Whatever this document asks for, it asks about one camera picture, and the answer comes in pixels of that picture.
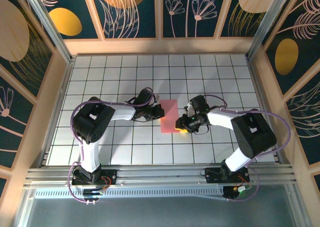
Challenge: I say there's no pink paper sheet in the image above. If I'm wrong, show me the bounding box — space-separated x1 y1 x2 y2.
159 99 179 134

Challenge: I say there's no black controller board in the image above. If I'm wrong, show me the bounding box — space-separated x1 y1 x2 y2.
82 188 105 197
223 184 253 201

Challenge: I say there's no thin black right gripper cable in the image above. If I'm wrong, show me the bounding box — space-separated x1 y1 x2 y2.
192 123 210 136

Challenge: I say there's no long aluminium mounting rail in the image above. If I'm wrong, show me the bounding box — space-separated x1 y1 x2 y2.
23 163 300 188

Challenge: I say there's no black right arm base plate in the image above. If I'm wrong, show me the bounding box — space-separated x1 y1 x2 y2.
204 167 250 184

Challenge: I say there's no aluminium side rail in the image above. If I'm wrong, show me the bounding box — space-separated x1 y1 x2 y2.
37 56 76 168
246 55 285 164

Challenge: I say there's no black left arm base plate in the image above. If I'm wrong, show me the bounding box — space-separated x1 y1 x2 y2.
71 169 118 187

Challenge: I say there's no white slotted cable duct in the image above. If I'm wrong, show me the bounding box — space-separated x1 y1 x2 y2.
33 187 226 199

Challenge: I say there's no orange wire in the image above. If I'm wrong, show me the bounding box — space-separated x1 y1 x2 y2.
237 174 251 188
99 176 112 189

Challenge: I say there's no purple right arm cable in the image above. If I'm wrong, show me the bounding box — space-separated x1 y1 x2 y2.
203 94 292 203

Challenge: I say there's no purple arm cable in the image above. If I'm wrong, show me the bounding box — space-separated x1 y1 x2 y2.
203 94 292 203
67 86 157 205

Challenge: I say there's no flower outlines wall panel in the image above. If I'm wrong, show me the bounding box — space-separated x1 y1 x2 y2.
162 0 229 39

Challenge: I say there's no leaf outlines wall panel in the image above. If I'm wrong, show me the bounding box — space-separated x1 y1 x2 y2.
286 79 320 166

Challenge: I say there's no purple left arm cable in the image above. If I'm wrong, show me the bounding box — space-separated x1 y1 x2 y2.
67 86 157 205

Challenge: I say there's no yellow oval fern wall panel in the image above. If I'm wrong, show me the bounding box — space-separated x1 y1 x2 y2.
264 0 320 95

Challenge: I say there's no aluminium corner post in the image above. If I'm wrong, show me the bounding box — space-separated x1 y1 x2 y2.
246 0 293 60
21 0 75 63

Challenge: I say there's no yellow ovals wall panel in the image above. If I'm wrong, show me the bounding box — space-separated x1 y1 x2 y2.
33 0 100 40

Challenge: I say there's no single flower wall panel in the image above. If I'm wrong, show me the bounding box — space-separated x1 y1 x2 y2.
0 76 35 169

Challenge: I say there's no large beige disc wall panel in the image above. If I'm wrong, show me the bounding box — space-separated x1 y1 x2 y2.
0 0 55 98

